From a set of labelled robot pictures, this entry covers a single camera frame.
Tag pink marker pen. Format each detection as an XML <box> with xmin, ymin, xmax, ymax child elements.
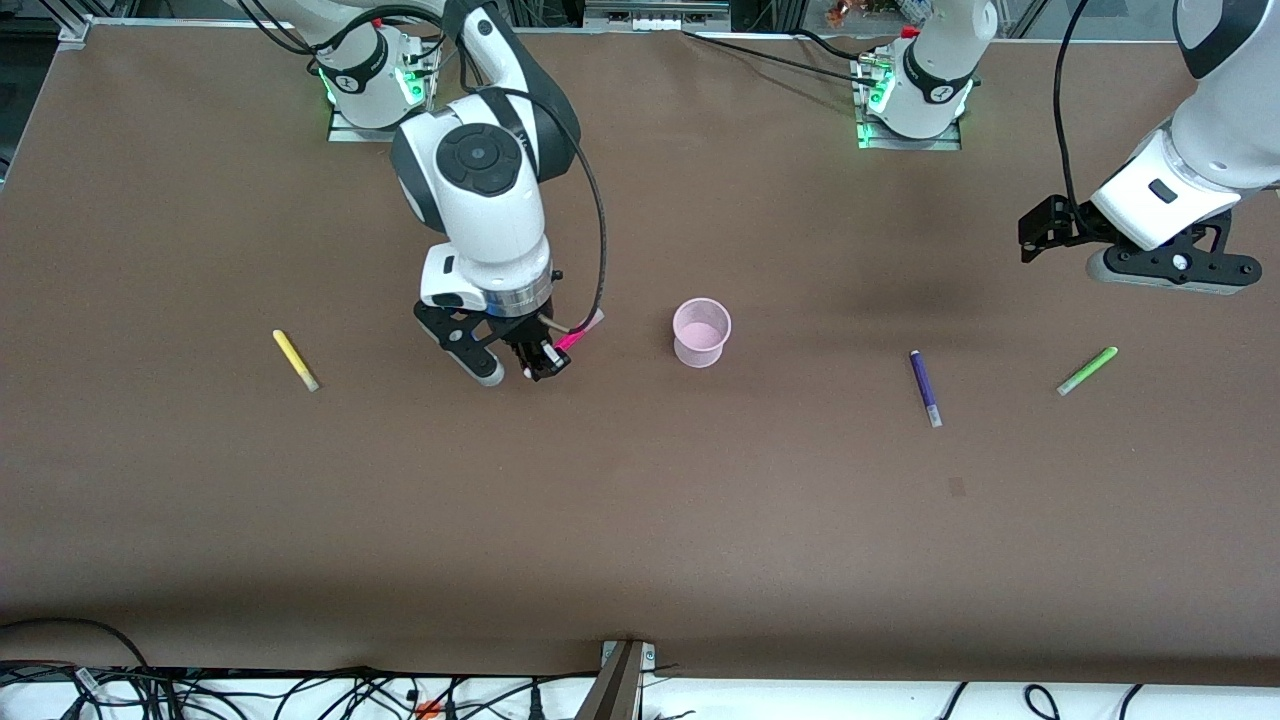
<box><xmin>523</xmin><ymin>309</ymin><xmax>607</xmax><ymax>379</ymax></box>

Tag purple marker pen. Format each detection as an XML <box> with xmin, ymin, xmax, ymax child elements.
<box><xmin>909</xmin><ymin>349</ymin><xmax>943</xmax><ymax>429</ymax></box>

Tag translucent pink cup holder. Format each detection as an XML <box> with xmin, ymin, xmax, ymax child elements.
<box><xmin>672</xmin><ymin>298</ymin><xmax>733</xmax><ymax>369</ymax></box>

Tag green marker pen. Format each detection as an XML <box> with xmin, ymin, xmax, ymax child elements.
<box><xmin>1056</xmin><ymin>346</ymin><xmax>1119</xmax><ymax>397</ymax></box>

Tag yellow marker pen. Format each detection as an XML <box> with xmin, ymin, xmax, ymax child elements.
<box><xmin>272</xmin><ymin>329</ymin><xmax>321</xmax><ymax>393</ymax></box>

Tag grey power strip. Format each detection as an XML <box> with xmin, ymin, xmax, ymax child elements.
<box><xmin>584</xmin><ymin>2</ymin><xmax>733</xmax><ymax>32</ymax></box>

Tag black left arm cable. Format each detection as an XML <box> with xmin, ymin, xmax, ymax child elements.
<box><xmin>1051</xmin><ymin>0</ymin><xmax>1093</xmax><ymax>219</ymax></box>

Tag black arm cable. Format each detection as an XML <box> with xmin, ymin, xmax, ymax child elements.
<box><xmin>1051</xmin><ymin>0</ymin><xmax>1093</xmax><ymax>219</ymax></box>
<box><xmin>488</xmin><ymin>85</ymin><xmax>609</xmax><ymax>333</ymax></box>

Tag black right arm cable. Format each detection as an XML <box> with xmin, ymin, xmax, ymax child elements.
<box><xmin>488</xmin><ymin>85</ymin><xmax>609</xmax><ymax>333</ymax></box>

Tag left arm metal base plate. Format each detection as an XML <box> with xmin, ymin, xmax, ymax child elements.
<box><xmin>855</xmin><ymin>55</ymin><xmax>963</xmax><ymax>152</ymax></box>

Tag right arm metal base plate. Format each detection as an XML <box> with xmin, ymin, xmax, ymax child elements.
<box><xmin>328</xmin><ymin>40</ymin><xmax>434</xmax><ymax>143</ymax></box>

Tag long black table cable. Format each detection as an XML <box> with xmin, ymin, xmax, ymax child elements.
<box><xmin>683</xmin><ymin>28</ymin><xmax>886</xmax><ymax>77</ymax></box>

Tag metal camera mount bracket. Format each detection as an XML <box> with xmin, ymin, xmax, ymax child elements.
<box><xmin>575</xmin><ymin>640</ymin><xmax>657</xmax><ymax>720</ymax></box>

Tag tangled black floor cables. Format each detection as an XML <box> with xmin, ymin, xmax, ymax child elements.
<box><xmin>0</xmin><ymin>662</ymin><xmax>601</xmax><ymax>720</ymax></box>

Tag black floor cable loop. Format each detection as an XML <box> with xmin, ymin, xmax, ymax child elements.
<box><xmin>0</xmin><ymin>618</ymin><xmax>153</xmax><ymax>720</ymax></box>

